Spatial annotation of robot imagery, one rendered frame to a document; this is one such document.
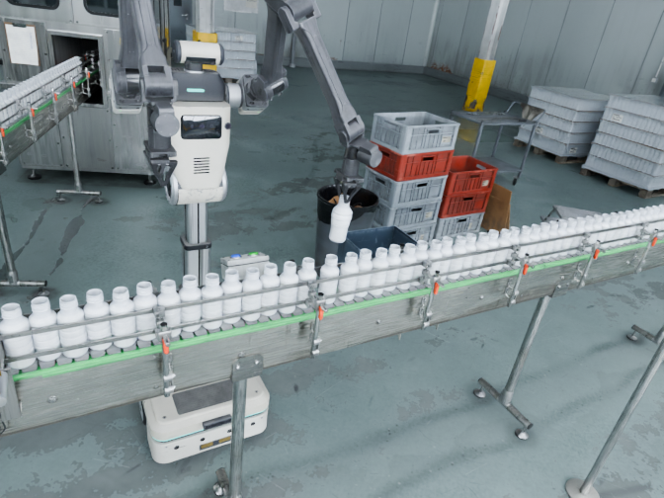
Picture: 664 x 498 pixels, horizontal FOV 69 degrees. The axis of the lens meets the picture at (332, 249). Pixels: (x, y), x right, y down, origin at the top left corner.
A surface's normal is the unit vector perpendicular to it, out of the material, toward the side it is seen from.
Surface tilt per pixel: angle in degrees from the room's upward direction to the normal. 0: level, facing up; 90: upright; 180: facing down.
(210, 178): 90
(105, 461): 0
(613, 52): 90
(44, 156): 90
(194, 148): 90
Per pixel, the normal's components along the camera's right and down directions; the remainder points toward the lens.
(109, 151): 0.18, 0.49
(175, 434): 0.48, 0.46
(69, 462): 0.12, -0.88
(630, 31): -0.87, 0.12
